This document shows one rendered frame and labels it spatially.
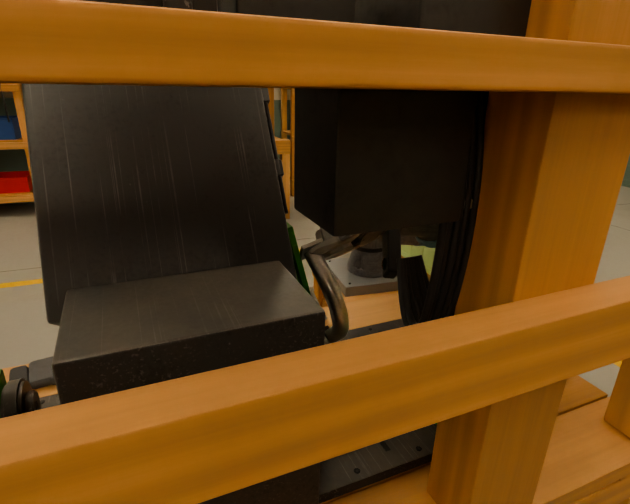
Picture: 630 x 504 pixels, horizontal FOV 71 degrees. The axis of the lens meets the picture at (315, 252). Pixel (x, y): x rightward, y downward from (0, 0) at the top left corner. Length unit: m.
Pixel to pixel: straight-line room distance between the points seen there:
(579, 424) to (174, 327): 0.82
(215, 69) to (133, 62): 0.04
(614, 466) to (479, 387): 0.55
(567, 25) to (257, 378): 0.42
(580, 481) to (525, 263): 0.51
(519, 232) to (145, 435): 0.41
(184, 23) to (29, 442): 0.28
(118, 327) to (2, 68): 0.34
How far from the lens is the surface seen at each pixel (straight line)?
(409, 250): 1.93
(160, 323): 0.54
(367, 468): 0.83
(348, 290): 1.43
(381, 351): 0.42
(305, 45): 0.30
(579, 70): 0.46
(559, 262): 0.58
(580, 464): 0.99
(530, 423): 0.72
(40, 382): 1.09
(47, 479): 0.37
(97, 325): 0.56
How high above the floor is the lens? 1.50
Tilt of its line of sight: 21 degrees down
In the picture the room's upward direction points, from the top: 1 degrees clockwise
